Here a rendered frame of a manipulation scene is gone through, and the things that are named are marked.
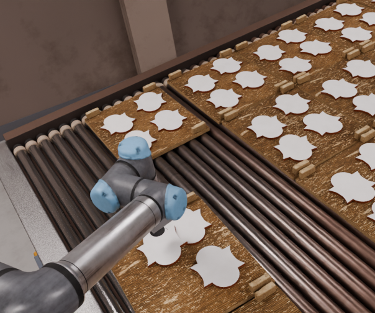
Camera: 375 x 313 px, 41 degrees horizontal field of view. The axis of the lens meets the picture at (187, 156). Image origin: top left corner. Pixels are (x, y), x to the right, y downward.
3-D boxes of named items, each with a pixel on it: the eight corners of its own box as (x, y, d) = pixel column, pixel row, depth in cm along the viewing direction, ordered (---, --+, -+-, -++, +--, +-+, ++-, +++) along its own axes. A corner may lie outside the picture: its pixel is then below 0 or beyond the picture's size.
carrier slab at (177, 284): (159, 354, 121) (158, 351, 120) (99, 248, 151) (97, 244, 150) (275, 284, 131) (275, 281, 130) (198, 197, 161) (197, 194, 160)
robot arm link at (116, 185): (122, 198, 108) (148, 166, 115) (82, 187, 113) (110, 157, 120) (131, 223, 113) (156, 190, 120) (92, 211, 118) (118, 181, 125)
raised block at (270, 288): (258, 303, 126) (257, 297, 124) (254, 298, 127) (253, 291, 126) (277, 290, 128) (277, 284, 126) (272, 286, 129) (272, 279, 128)
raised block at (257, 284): (252, 294, 128) (251, 287, 127) (248, 289, 130) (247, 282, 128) (271, 282, 130) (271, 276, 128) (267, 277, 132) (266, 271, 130)
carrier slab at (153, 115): (128, 172, 176) (125, 163, 174) (85, 122, 205) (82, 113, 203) (210, 130, 188) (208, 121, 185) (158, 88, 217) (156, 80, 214)
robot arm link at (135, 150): (108, 151, 119) (127, 130, 124) (118, 184, 126) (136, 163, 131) (135, 158, 115) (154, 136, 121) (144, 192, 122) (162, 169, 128)
